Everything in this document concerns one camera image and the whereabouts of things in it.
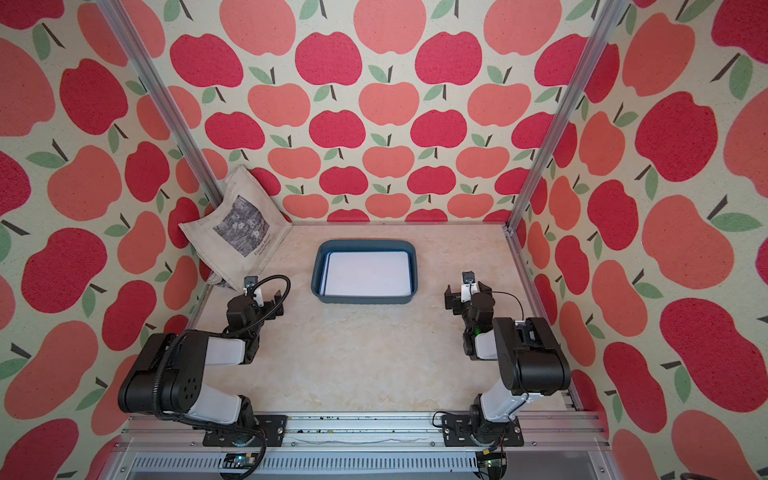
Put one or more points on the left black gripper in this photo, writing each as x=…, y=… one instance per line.
x=268, y=307

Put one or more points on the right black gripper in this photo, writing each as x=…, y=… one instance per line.
x=455, y=302

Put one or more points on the blue-framed whiteboard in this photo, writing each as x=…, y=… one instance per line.
x=367, y=274

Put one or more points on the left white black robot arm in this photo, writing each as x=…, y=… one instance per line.
x=167, y=380

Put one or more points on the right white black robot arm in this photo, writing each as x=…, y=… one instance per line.
x=530, y=361

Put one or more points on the teal plastic storage box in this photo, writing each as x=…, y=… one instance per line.
x=362, y=245

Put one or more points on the beige printed canvas bag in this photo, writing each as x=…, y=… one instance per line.
x=239, y=238

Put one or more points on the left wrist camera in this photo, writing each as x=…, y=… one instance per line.
x=250, y=284

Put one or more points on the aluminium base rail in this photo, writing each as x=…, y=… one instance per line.
x=360, y=445

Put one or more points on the left aluminium frame post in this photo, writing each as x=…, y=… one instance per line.
x=130, y=40

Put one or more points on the aluminium frame post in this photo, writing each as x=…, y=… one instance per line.
x=130, y=40
x=601, y=34

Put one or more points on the right aluminium frame post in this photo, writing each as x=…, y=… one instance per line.
x=601, y=34

